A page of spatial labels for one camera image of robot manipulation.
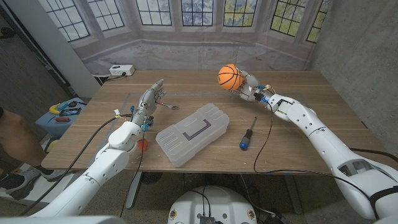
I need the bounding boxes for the orange mini basketball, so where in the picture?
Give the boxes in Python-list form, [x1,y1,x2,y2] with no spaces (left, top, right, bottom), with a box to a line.
[217,63,244,91]

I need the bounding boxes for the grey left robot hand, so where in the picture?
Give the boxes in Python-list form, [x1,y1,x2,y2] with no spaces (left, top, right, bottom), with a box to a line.
[132,78,167,125]

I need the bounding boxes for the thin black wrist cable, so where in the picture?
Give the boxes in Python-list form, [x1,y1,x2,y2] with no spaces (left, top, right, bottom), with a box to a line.
[119,132,146,218]
[253,102,379,218]

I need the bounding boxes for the grey tape outline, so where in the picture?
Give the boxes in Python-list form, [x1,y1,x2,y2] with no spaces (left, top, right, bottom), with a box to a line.
[88,91,354,175]

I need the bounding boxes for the white power strip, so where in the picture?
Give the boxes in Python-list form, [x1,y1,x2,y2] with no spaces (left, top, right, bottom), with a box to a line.
[109,64,136,77]

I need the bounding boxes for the black power strip cord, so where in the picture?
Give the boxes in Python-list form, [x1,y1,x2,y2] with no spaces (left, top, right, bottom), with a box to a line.
[101,73,127,85]

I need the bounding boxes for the black blue handled screwdriver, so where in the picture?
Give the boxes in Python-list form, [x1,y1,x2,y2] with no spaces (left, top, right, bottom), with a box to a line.
[239,116,257,151]

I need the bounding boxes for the person with grey sneakers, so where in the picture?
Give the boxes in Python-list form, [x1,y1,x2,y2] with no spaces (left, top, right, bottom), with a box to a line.
[0,107,75,200]

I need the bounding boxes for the clear plastic clamshell container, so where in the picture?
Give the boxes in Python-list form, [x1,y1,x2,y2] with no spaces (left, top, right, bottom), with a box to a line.
[155,103,230,168]

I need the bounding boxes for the red handled metal fork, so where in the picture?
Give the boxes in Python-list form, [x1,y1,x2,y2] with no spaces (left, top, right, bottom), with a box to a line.
[157,101,180,111]

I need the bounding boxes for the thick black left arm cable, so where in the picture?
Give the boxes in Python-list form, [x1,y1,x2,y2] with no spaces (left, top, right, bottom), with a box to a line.
[18,113,133,217]

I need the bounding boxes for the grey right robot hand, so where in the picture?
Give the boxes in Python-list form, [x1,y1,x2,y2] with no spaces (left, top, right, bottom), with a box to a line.
[234,68,274,103]

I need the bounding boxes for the grey table leg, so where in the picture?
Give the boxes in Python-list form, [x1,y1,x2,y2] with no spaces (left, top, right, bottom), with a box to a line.
[282,174,304,215]
[126,172,142,208]

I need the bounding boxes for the printed window backdrop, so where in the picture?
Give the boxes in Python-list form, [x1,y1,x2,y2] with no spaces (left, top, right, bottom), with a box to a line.
[37,0,333,75]

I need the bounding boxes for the thin black left wrist cable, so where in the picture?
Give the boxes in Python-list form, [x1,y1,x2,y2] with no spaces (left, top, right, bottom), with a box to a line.
[119,132,146,218]

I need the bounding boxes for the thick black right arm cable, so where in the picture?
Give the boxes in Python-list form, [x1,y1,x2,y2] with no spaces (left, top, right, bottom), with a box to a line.
[349,147,398,164]

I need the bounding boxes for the blue stool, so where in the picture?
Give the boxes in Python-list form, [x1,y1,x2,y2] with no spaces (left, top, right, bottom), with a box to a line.
[35,98,86,139]

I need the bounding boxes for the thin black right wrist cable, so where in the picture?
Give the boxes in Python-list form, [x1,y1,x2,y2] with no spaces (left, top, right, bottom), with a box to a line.
[253,102,379,218]

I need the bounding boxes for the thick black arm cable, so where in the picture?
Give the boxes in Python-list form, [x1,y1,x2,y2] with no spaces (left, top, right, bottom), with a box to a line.
[18,113,133,217]
[349,147,398,164]

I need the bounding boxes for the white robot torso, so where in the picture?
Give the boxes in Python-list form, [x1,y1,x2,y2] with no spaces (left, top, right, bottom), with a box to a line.
[167,185,258,224]

